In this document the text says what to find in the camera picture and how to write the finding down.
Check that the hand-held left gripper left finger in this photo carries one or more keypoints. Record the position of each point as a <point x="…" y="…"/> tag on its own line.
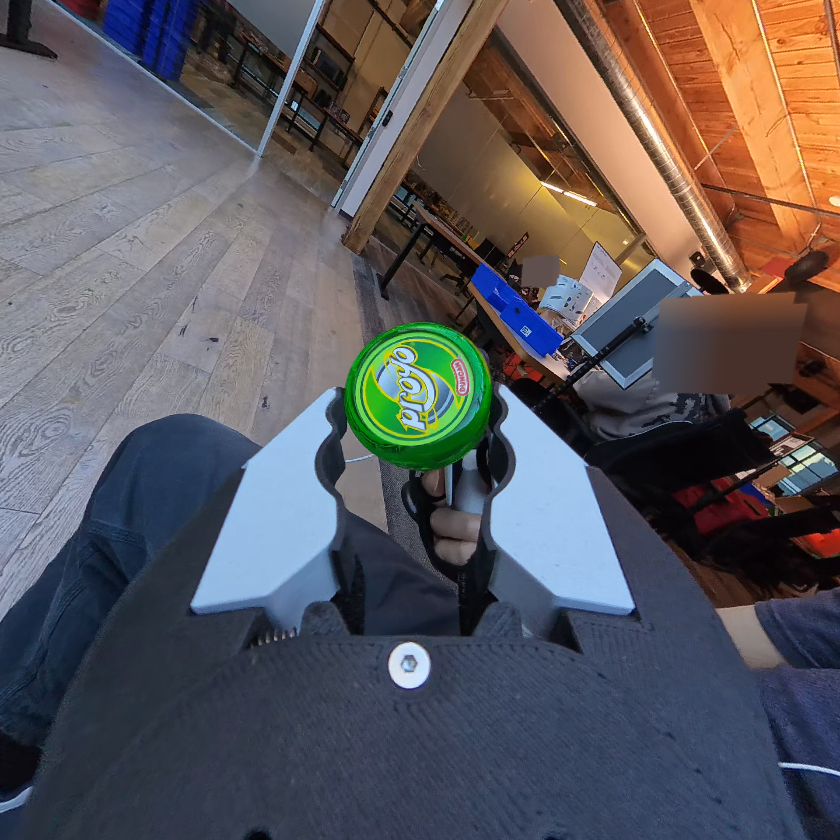
<point x="269" y="525"/>

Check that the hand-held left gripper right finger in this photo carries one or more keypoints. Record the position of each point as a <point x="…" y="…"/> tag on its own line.
<point x="558" y="525"/>

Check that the green yoyo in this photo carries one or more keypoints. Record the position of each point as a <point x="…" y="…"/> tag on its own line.
<point x="420" y="394"/>

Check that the person's right forearm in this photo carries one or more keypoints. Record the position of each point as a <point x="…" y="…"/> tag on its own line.
<point x="741" y="636"/>

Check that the person's right hand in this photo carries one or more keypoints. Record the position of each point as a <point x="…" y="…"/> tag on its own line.
<point x="456" y="525"/>

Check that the blue plastic bins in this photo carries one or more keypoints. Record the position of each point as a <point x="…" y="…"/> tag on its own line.
<point x="525" y="362"/>

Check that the person's legs in dark trousers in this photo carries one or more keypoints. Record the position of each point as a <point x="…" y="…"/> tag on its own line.
<point x="131" y="499"/>

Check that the red storage box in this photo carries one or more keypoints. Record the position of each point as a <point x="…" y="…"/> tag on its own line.
<point x="715" y="512"/>

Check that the blue plastic bin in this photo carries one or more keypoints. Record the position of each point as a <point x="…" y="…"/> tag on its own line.
<point x="492" y="285"/>
<point x="531" y="328"/>

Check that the grey computer monitor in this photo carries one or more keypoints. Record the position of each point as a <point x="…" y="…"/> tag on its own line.
<point x="630" y="328"/>

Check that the white plastic shell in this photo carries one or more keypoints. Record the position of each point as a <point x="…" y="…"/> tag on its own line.
<point x="564" y="298"/>

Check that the long wooden table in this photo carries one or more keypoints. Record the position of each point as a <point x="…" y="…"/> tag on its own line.
<point x="453" y="239"/>

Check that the white paper sign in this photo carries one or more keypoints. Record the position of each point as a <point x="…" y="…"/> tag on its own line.
<point x="602" y="272"/>

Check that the ceiling light strip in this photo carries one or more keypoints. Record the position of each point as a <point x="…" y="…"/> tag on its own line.
<point x="569" y="195"/>

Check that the white door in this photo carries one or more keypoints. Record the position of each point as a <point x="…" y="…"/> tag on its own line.
<point x="374" y="144"/>

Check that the black ceiling lamp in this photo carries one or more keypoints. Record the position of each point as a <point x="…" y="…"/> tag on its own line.
<point x="807" y="266"/>

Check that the black metal shelf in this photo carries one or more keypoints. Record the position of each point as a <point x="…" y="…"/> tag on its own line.
<point x="328" y="85"/>

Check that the stack of blue crates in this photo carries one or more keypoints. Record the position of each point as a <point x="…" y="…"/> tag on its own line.
<point x="151" y="33"/>

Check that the black table foot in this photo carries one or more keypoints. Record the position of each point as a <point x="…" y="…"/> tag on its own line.
<point x="26" y="39"/>

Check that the wooden post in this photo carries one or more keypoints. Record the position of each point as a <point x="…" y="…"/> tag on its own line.
<point x="420" y="131"/>

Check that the metal ventilation duct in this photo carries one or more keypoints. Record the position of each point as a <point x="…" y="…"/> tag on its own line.
<point x="663" y="151"/>

